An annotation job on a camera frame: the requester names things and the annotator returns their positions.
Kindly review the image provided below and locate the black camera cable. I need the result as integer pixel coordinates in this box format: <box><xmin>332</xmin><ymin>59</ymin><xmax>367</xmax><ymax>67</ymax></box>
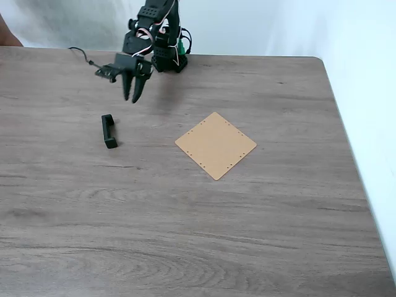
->
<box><xmin>67</xmin><ymin>46</ymin><xmax>101</xmax><ymax>69</ymax></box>

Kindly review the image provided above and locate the black looped power cable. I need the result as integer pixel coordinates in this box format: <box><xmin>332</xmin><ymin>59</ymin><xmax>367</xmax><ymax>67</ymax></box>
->
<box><xmin>181</xmin><ymin>27</ymin><xmax>193</xmax><ymax>56</ymax></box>

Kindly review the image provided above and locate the tan square board with holes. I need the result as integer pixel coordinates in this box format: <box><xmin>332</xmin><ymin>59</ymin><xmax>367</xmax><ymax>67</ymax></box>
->
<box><xmin>174</xmin><ymin>111</ymin><xmax>258</xmax><ymax>181</ymax></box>

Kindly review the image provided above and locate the black U-shaped block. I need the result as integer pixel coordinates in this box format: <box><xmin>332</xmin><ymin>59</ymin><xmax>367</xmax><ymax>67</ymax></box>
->
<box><xmin>101</xmin><ymin>114</ymin><xmax>119</xmax><ymax>150</ymax></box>

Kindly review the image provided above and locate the small camera on bracket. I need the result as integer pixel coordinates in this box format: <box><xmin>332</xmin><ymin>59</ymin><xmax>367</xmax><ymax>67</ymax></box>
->
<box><xmin>94</xmin><ymin>62</ymin><xmax>120</xmax><ymax>84</ymax></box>

